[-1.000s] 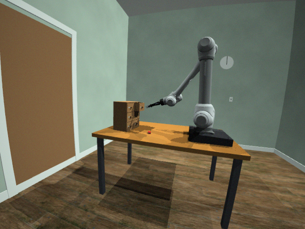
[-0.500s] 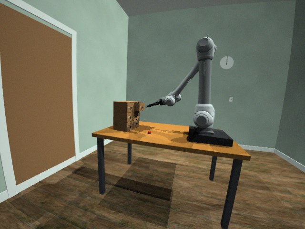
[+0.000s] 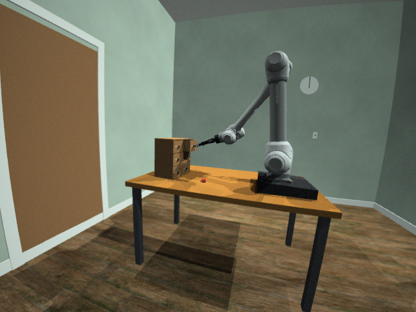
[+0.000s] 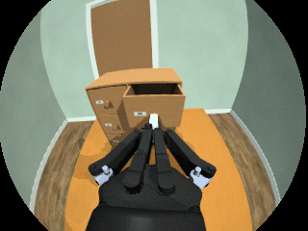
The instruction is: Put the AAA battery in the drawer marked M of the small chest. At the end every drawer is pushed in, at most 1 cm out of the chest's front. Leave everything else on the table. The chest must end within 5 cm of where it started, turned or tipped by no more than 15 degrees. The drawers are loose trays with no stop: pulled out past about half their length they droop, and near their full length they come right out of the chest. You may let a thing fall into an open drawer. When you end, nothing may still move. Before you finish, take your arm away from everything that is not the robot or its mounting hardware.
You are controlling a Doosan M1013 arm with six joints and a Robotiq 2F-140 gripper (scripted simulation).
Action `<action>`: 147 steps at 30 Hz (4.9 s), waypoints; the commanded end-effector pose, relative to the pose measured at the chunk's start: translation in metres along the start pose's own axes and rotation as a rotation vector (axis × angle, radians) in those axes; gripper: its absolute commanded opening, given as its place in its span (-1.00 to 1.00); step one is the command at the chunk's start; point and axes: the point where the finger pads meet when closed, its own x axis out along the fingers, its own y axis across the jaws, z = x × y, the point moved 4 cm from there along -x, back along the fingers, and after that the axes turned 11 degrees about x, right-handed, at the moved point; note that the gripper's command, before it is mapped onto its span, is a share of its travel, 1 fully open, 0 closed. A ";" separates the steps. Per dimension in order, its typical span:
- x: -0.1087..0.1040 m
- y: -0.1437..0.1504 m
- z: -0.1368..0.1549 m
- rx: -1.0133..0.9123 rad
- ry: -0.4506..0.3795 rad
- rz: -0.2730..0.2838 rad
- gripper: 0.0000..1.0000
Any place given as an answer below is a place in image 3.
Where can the dark brown drawer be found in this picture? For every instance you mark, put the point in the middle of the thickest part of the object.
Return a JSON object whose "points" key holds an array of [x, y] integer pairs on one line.
{"points": [[178, 145], [177, 171], [186, 167], [189, 145], [178, 158], [186, 156]]}

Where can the small brown chest of drawers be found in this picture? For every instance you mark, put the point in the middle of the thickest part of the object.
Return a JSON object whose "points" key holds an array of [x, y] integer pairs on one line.
{"points": [[164, 157]]}

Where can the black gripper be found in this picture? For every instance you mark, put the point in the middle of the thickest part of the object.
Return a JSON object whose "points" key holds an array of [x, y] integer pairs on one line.
{"points": [[209, 141]]}

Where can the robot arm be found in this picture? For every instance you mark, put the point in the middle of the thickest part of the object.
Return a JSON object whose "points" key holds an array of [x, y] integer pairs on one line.
{"points": [[278, 154]]}

